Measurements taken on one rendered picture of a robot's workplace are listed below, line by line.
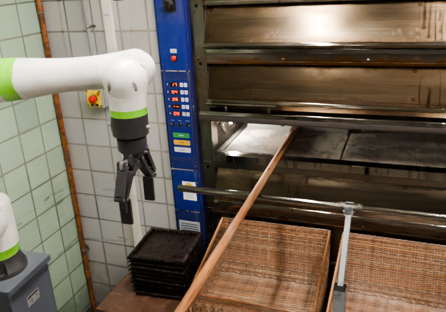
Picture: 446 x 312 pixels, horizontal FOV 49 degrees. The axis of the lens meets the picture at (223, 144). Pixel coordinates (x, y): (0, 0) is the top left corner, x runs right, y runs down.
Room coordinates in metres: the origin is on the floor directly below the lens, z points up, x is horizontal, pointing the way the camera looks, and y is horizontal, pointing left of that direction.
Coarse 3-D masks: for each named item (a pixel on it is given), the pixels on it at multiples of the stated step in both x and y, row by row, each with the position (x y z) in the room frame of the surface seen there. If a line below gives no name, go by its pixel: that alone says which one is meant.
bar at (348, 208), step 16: (192, 192) 1.87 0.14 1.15; (208, 192) 1.84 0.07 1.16; (224, 192) 1.82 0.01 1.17; (240, 192) 1.80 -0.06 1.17; (336, 208) 1.65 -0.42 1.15; (352, 208) 1.62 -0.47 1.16; (368, 208) 1.61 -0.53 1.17; (384, 208) 1.59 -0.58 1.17; (400, 208) 1.58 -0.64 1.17; (336, 288) 1.43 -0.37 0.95; (336, 304) 1.42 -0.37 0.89
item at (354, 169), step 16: (224, 160) 2.21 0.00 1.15; (240, 160) 2.18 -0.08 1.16; (256, 160) 2.15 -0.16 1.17; (288, 160) 2.10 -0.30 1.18; (304, 160) 2.09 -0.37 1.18; (320, 160) 2.07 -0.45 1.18; (336, 160) 2.06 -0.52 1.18; (384, 176) 1.94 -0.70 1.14; (400, 176) 1.91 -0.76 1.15; (416, 176) 1.89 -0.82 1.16; (432, 176) 1.87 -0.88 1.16
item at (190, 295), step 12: (288, 144) 2.26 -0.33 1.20; (276, 156) 2.08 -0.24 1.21; (264, 180) 1.84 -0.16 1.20; (252, 192) 1.73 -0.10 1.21; (240, 216) 1.54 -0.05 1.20; (228, 228) 1.46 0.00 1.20; (228, 240) 1.40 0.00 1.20; (216, 252) 1.32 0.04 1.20; (204, 264) 1.26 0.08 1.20; (204, 276) 1.20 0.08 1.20; (192, 288) 1.14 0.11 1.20; (192, 300) 1.11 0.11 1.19
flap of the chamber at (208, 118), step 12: (204, 120) 2.09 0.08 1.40; (216, 120) 2.07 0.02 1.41; (228, 120) 2.05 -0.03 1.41; (240, 120) 2.03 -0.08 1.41; (252, 120) 2.01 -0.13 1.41; (264, 120) 1.99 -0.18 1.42; (276, 120) 1.97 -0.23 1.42; (288, 120) 1.95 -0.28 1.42; (408, 132) 1.77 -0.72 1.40; (420, 132) 1.76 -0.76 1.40; (432, 132) 1.74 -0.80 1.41; (444, 132) 1.73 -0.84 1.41
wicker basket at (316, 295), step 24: (216, 240) 2.09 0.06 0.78; (240, 240) 2.12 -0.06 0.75; (264, 240) 2.08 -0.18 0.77; (288, 240) 2.05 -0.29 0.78; (312, 240) 2.01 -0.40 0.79; (216, 264) 2.07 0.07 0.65; (240, 264) 2.09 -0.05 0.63; (264, 264) 2.05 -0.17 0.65; (288, 264) 2.02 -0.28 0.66; (312, 264) 1.98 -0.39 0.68; (216, 288) 1.96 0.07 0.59; (240, 288) 1.95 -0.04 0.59; (264, 288) 1.94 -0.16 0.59; (288, 288) 1.93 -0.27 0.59; (312, 288) 1.92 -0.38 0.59
